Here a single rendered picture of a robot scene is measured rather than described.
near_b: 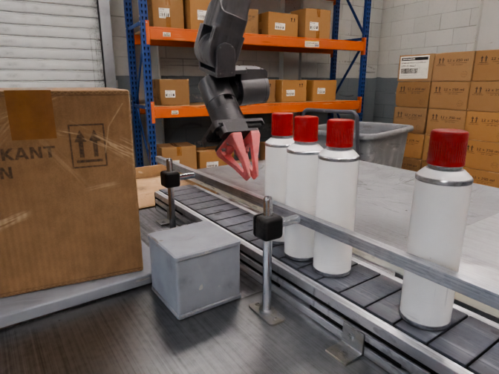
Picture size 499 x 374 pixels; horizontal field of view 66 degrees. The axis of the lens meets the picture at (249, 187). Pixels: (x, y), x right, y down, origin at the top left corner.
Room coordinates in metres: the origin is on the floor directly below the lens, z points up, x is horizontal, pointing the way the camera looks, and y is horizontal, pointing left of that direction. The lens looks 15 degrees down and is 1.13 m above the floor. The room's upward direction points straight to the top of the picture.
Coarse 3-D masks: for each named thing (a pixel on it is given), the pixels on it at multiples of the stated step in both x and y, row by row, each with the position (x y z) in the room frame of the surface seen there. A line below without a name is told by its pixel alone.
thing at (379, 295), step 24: (192, 192) 0.86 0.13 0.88; (216, 216) 0.70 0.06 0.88; (240, 216) 0.70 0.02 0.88; (288, 264) 0.50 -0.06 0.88; (312, 264) 0.49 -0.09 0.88; (360, 264) 0.49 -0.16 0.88; (336, 288) 0.43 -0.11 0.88; (360, 288) 0.43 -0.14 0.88; (384, 288) 0.43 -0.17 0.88; (384, 312) 0.38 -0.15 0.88; (456, 312) 0.38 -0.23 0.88; (432, 336) 0.33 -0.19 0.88; (456, 336) 0.33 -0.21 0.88; (480, 336) 0.33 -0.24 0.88; (456, 360) 0.30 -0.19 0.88; (480, 360) 0.30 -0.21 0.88
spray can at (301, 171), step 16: (304, 128) 0.51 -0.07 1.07; (304, 144) 0.51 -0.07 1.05; (288, 160) 0.52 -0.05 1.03; (304, 160) 0.50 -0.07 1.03; (288, 176) 0.52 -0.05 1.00; (304, 176) 0.50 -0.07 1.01; (288, 192) 0.51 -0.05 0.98; (304, 192) 0.50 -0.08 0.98; (304, 208) 0.50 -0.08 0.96; (288, 240) 0.51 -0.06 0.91; (304, 240) 0.50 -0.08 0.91; (288, 256) 0.51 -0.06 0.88; (304, 256) 0.50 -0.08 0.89
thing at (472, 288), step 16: (160, 160) 0.86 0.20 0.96; (208, 176) 0.69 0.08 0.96; (240, 192) 0.59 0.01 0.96; (288, 208) 0.50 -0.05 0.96; (304, 224) 0.47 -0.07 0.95; (320, 224) 0.44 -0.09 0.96; (352, 240) 0.40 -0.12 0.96; (368, 240) 0.39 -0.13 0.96; (384, 256) 0.37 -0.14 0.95; (400, 256) 0.35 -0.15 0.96; (416, 256) 0.35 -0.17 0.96; (416, 272) 0.34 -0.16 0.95; (432, 272) 0.32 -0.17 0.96; (448, 272) 0.31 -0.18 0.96; (464, 288) 0.30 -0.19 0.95; (480, 288) 0.29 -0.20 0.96; (496, 288) 0.29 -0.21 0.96; (496, 304) 0.28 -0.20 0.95
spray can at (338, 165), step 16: (336, 128) 0.46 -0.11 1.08; (352, 128) 0.47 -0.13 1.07; (336, 144) 0.46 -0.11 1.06; (352, 144) 0.47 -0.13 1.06; (320, 160) 0.47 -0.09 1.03; (336, 160) 0.45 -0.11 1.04; (352, 160) 0.46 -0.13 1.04; (320, 176) 0.47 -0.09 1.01; (336, 176) 0.45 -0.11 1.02; (352, 176) 0.46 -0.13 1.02; (320, 192) 0.47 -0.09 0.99; (336, 192) 0.45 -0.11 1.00; (352, 192) 0.46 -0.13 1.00; (320, 208) 0.47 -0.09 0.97; (336, 208) 0.45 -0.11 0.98; (352, 208) 0.46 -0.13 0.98; (336, 224) 0.45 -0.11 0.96; (352, 224) 0.46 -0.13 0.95; (320, 240) 0.46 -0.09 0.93; (336, 240) 0.45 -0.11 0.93; (320, 256) 0.46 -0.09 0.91; (336, 256) 0.45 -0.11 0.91; (320, 272) 0.46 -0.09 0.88; (336, 272) 0.45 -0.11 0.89
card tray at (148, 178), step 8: (136, 168) 1.18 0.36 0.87; (144, 168) 1.19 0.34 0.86; (152, 168) 1.21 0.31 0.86; (160, 168) 1.22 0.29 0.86; (136, 176) 1.18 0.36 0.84; (144, 176) 1.19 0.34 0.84; (152, 176) 1.21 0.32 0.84; (144, 184) 1.11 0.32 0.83; (152, 184) 1.11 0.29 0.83; (160, 184) 1.11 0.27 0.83; (184, 184) 1.11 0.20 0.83; (192, 184) 1.11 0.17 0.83; (144, 192) 1.02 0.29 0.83; (152, 192) 1.02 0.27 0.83; (144, 200) 0.94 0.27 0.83; (152, 200) 0.94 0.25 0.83; (144, 208) 0.89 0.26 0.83
